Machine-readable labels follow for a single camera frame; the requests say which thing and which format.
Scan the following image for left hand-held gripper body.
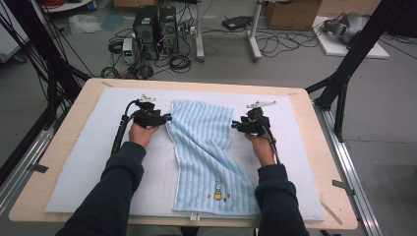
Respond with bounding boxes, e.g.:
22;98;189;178
132;93;165;129

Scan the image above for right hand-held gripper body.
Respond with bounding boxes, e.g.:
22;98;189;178
240;100;277;136

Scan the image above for blue striped towel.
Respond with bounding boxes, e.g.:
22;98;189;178
165;99;262;221

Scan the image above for person's left hand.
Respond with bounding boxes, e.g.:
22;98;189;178
128;122;160;148

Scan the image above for person's right hand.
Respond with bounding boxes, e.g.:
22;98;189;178
245;132;276;167

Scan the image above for white power supply box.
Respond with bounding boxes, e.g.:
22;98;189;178
122;37;136;65

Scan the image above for white grid mat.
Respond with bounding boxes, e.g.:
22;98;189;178
44;87;326;221

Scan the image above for wide black computer tower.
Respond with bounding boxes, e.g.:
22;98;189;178
132;5;159;61

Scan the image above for narrow black computer tower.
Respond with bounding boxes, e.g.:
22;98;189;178
158;6;180;55

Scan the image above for white desk leg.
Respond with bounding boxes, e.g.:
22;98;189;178
195;0;206;63
247;0;264;63

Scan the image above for black flat device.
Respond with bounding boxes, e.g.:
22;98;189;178
221;15;254;31

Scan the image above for black tape piece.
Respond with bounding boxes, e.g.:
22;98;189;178
331;179;356;197
28;163;49;174

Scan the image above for white floor board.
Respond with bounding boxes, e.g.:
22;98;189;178
312;15;390;60

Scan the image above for clear plastic bag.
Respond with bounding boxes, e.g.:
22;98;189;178
68;14;103;35

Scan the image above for person's legs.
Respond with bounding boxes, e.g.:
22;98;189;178
126;225;255;236

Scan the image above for large cardboard box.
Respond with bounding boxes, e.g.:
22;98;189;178
265;0;323;31

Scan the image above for thin wooden strip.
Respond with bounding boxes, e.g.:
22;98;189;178
320;200;343;226

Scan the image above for white round table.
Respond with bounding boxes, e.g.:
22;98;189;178
38;0;94;14

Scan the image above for grey headset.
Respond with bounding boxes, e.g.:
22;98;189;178
322;12;370;45

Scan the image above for white cabinet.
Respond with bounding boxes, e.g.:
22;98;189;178
0;9;29;63

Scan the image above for right hand-held gripper cable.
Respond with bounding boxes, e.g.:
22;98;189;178
259;111;282;165

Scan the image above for black cable coil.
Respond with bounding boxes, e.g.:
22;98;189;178
168;53;193;74

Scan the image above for tangle of floor cables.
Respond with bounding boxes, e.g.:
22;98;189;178
255;28;324;58

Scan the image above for aluminium rail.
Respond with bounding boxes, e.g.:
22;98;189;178
0;107;67;214
313;104;383;236

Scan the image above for black metal frame stand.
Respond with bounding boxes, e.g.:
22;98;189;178
304;0;407;143
0;0;91;131

